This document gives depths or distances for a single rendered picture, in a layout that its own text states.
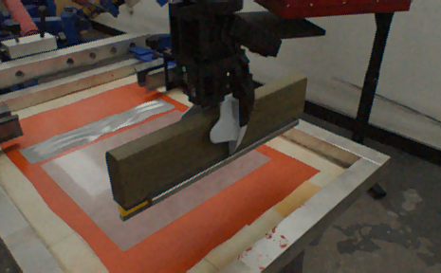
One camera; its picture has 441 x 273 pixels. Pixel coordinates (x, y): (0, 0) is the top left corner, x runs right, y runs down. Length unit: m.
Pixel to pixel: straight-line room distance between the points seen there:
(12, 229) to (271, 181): 0.42
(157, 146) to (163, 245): 0.19
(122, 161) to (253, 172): 0.34
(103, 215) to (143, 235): 0.08
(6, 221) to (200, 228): 0.29
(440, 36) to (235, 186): 1.97
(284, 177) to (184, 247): 0.24
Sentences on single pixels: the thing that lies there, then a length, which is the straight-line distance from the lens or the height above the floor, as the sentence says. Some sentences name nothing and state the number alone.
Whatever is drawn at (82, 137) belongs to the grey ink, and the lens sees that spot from 0.86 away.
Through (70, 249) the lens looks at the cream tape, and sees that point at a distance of 0.61.
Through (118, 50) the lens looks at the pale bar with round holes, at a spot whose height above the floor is 1.01.
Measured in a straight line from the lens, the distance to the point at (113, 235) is 0.61.
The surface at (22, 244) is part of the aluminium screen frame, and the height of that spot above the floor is 0.99.
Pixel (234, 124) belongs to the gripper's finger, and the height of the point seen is 1.13.
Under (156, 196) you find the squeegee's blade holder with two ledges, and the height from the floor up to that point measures 1.08.
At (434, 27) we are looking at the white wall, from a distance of 2.49.
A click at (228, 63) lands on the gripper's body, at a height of 1.22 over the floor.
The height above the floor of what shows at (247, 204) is 0.95.
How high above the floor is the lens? 1.38
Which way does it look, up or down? 32 degrees down
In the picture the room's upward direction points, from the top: straight up
